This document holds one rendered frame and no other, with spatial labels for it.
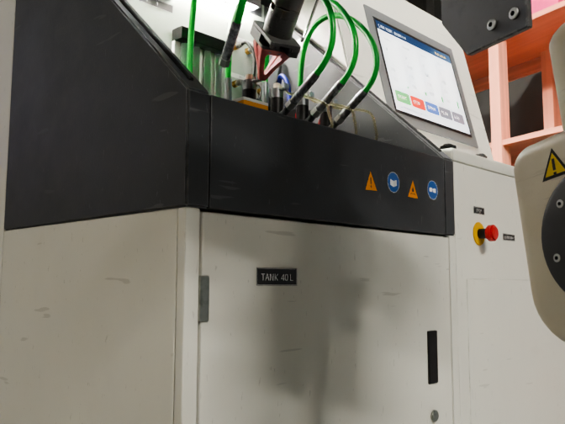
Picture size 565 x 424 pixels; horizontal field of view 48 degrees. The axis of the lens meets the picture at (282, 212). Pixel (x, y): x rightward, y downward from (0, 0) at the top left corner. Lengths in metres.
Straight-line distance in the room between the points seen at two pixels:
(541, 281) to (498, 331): 1.01
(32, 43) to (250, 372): 0.77
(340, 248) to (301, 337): 0.17
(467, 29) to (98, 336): 0.69
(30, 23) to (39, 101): 0.17
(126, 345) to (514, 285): 0.98
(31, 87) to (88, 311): 0.48
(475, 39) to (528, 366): 1.20
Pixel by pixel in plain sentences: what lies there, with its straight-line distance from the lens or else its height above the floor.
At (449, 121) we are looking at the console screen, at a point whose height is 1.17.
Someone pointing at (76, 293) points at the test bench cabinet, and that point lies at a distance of 1.08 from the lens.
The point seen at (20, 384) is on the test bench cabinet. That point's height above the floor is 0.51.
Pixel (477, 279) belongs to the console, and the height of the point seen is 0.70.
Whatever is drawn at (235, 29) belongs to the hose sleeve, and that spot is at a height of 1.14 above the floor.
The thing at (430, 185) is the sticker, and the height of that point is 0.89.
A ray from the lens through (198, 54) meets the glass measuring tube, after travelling 1.59.
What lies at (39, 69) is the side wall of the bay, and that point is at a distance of 1.29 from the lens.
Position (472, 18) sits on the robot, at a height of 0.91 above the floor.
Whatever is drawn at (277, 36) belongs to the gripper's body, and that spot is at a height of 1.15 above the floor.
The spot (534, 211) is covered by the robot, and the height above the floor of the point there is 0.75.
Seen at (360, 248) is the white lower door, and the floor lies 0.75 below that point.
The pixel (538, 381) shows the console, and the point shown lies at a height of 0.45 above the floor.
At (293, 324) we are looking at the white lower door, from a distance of 0.98.
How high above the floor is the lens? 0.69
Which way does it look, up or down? 6 degrees up
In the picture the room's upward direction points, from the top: straight up
